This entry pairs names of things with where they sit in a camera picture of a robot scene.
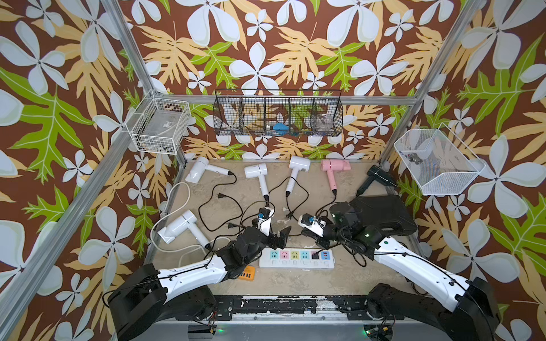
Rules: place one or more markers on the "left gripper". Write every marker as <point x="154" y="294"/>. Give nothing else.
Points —
<point x="279" y="241"/>

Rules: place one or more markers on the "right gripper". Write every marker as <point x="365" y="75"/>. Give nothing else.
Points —
<point x="319" y="241"/>

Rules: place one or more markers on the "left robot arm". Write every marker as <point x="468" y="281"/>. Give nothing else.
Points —
<point x="150" y="295"/>

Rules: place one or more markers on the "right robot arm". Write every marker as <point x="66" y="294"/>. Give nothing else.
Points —
<point x="464" y="309"/>

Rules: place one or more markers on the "white multicolour power strip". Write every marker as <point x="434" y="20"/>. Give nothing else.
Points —
<point x="294" y="258"/>

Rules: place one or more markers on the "orange power strip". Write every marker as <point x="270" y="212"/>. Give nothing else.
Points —
<point x="248" y="273"/>

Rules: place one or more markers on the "black plastic tool case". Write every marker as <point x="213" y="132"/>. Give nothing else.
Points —
<point x="387" y="213"/>

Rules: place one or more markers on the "pink hair dryer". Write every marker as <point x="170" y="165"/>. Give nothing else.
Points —
<point x="330" y="166"/>

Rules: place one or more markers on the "black hair dryer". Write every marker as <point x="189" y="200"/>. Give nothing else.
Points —
<point x="376" y="173"/>

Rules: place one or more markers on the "white hair dryer far left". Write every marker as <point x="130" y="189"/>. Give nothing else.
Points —
<point x="202" y="165"/>

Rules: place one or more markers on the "large white hair dryer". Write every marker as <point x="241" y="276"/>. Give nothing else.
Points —
<point x="187" y="221"/>

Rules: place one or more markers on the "white mesh basket right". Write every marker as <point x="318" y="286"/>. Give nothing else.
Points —
<point x="439" y="161"/>

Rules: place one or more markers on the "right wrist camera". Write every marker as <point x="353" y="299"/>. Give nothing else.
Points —
<point x="313" y="224"/>

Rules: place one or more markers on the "black mounting rail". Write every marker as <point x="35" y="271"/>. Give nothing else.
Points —
<point x="225" y="308"/>

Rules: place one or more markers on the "black wire basket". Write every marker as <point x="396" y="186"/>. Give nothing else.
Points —
<point x="263" y="112"/>

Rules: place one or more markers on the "white wire basket left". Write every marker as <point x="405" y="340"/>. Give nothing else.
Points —
<point x="157" y="125"/>

